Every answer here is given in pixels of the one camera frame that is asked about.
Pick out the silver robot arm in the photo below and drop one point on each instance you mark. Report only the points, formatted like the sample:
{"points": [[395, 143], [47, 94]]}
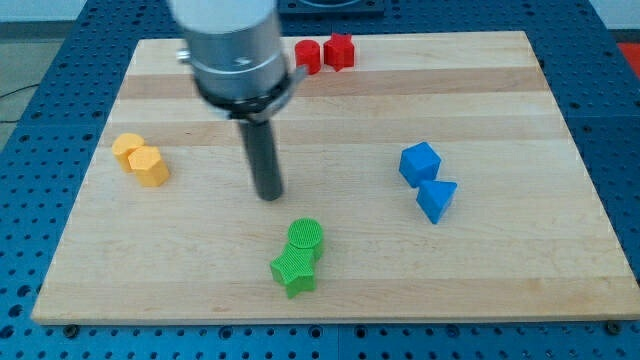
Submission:
{"points": [[239, 67]]}

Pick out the green star block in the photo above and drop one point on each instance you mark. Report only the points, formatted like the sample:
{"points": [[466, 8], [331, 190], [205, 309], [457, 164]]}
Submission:
{"points": [[294, 269]]}

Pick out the blue triangle block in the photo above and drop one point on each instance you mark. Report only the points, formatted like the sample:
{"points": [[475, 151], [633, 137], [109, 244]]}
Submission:
{"points": [[434, 198]]}

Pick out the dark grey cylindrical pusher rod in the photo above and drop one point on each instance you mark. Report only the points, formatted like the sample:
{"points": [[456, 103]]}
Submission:
{"points": [[260, 149]]}

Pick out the yellow hexagon block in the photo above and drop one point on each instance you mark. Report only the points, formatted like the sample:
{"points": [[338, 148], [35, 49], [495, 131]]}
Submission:
{"points": [[148, 166]]}

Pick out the dark blue base plate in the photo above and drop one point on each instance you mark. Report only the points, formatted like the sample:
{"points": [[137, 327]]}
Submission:
{"points": [[330, 7]]}

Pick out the yellow cylinder block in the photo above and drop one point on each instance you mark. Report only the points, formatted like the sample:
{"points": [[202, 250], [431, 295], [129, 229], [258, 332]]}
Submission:
{"points": [[123, 146]]}

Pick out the wooden board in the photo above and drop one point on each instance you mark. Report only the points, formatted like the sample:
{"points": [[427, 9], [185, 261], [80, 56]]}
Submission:
{"points": [[525, 237]]}

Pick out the green cylinder block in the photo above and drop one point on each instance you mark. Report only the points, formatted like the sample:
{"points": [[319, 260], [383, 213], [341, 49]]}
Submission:
{"points": [[307, 234]]}

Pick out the blue cube block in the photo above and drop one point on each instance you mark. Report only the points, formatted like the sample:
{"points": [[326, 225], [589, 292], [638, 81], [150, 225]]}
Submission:
{"points": [[419, 162]]}

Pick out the red cylinder block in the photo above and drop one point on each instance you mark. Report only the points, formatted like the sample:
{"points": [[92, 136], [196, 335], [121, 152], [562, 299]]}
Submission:
{"points": [[307, 54]]}

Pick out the red star block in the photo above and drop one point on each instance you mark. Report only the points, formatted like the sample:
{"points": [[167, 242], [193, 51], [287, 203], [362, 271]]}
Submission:
{"points": [[339, 51]]}

